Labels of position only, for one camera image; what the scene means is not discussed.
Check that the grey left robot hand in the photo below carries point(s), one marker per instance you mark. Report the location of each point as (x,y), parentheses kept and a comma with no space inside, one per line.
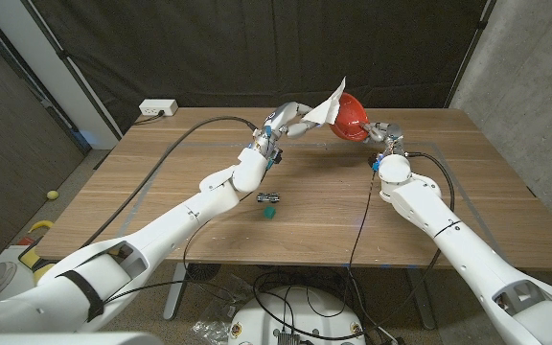
(281,122)

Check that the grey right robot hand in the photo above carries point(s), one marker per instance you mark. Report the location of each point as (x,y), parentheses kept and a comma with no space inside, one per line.
(388,136)

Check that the red bowl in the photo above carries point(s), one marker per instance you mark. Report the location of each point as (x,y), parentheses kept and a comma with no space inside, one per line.
(350,120)

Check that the white towel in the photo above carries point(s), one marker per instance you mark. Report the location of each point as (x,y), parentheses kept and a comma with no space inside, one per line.
(326,110)

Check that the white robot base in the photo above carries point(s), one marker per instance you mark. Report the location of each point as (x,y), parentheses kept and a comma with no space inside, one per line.
(266,326)

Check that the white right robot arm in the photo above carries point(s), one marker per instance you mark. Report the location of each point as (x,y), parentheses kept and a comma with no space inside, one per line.
(448,230)

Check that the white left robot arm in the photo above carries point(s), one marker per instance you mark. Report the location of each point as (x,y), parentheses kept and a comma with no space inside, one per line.
(185,215)

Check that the black silver toy car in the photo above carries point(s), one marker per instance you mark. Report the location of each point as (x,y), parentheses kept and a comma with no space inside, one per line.
(268,197)

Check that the black backdrop curtain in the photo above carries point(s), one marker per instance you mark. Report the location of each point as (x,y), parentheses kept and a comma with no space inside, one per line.
(257,48)

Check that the small teal green block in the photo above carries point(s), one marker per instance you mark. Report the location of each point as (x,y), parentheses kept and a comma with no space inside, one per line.
(269,213)

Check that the black backdrop stand pole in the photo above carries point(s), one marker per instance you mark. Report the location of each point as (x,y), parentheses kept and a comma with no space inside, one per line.
(67,62)
(470,52)

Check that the white power strip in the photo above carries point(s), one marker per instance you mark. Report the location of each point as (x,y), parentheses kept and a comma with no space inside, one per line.
(158,107)

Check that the black round floor object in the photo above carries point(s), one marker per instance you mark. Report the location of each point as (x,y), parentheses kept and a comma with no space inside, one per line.
(202,271)

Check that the grey table leg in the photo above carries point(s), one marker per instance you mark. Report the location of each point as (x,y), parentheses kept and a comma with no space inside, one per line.
(422,302)

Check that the clear plastic bag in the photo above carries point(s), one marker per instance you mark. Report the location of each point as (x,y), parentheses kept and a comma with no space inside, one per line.
(218,311)

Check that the white table leg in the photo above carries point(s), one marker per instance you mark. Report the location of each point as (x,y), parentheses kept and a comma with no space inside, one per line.
(175,297)

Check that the yellow green ball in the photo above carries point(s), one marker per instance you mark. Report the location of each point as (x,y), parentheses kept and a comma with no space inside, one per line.
(52,194)

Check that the small red object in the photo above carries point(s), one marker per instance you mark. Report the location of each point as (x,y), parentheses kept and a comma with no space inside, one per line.
(26,240)

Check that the yellow black tool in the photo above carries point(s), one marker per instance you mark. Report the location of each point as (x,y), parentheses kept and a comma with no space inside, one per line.
(31,259)

